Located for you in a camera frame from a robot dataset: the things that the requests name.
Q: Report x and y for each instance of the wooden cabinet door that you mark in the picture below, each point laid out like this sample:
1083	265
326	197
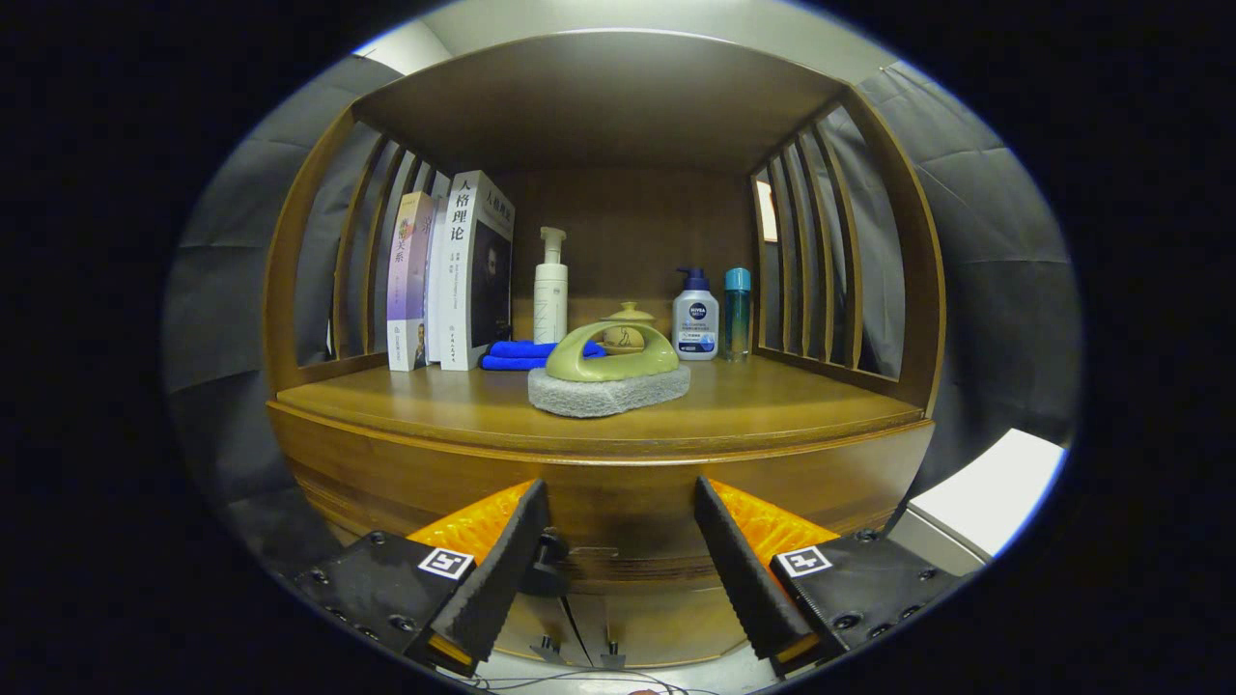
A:
536	618
666	623

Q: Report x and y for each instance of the wooden countertop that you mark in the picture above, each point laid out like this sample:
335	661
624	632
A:
772	410

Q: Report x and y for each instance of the white bottle blue pump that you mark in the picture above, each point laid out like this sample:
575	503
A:
695	328

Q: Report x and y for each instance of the white grey unit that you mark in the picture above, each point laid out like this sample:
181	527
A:
995	483

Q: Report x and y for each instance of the yellow lidded teacup with saucer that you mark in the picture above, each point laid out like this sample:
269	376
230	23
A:
628	314

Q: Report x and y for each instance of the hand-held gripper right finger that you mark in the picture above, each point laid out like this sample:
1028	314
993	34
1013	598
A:
739	569

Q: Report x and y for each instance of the blue folded cloth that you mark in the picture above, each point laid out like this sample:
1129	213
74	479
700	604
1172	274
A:
512	355

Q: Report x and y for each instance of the thin white book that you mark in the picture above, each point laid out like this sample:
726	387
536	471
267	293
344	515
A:
436	290

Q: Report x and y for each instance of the teal spray bottle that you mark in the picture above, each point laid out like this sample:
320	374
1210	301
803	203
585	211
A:
737	319

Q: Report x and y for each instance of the purple book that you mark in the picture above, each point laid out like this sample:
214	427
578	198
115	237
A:
407	290

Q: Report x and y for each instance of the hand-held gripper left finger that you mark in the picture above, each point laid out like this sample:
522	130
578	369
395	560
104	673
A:
502	569

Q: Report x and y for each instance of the thick white book dark cover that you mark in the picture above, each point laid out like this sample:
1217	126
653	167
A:
456	290

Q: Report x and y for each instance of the wooden cabinet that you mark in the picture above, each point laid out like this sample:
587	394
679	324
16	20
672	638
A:
608	106

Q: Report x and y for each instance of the black backdrop cloth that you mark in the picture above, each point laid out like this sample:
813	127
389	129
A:
995	319

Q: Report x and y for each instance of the wooden drawer with black knob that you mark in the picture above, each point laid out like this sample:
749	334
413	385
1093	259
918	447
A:
618	502

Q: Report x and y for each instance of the white foam pump bottle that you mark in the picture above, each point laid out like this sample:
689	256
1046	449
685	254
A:
550	299

